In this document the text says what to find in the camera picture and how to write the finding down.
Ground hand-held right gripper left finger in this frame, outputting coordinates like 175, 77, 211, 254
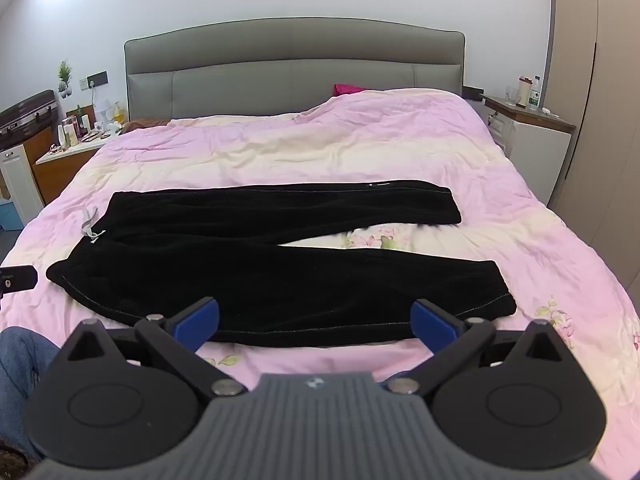
62, 296, 248, 400

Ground grey upholstered headboard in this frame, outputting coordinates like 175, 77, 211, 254
124, 17, 466, 122

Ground white cabinet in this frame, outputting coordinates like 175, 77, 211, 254
0, 142, 46, 231

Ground small potted plant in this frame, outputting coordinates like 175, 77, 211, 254
56, 60, 74, 98

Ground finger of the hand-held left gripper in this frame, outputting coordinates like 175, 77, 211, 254
0, 265, 39, 297

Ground pink floral quilt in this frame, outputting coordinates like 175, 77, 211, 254
0, 89, 640, 461

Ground brown cloth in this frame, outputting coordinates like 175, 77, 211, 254
122, 117, 171, 133

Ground beige wardrobe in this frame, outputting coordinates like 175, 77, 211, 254
547, 0, 640, 281

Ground black pants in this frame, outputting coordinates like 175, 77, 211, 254
46, 179, 517, 348

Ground dark brown suitcase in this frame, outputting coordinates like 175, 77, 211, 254
0, 90, 61, 151

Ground person's leg in jeans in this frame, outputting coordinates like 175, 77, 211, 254
0, 326, 63, 461

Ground group of cosmetic bottles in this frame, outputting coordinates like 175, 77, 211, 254
48, 105, 123, 156

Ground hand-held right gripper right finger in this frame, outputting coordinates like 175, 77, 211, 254
382, 298, 576, 398

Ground blue box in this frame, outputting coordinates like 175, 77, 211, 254
0, 197, 26, 231

